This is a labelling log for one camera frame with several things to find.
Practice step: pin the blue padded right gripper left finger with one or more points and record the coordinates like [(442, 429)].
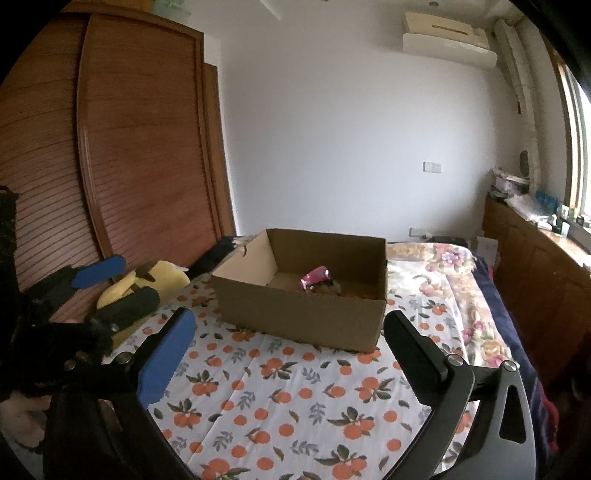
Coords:
[(158, 357)]

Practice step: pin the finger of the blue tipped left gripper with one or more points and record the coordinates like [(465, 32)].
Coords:
[(65, 282)]

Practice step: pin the white wall switch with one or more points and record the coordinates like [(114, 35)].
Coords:
[(432, 167)]

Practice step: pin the orange print bed sheet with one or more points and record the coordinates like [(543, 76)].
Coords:
[(247, 405)]

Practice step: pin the person's left hand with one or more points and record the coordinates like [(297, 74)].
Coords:
[(21, 419)]

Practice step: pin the clutter pile on cabinet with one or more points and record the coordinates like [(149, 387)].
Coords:
[(540, 209)]

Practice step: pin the yellow banana plush toy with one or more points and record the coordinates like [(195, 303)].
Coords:
[(163, 276)]

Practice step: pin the window with frame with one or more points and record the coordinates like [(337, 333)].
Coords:
[(576, 105)]

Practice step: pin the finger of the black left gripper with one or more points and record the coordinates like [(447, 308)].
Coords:
[(124, 312)]

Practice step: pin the brown cardboard box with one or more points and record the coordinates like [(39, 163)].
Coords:
[(258, 287)]

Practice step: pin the white air conditioner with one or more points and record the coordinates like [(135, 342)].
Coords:
[(447, 39)]

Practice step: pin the brown wooden wardrobe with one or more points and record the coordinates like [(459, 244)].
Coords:
[(111, 139)]

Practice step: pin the wooden window-side cabinet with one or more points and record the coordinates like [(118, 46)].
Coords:
[(544, 290)]

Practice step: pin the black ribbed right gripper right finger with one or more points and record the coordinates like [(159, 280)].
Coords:
[(422, 362)]

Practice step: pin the white wall socket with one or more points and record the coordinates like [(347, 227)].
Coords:
[(416, 232)]

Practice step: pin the pink chicken leg packet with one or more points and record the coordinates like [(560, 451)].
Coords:
[(319, 280)]

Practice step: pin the floral pink quilt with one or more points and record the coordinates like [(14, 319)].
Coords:
[(434, 285)]

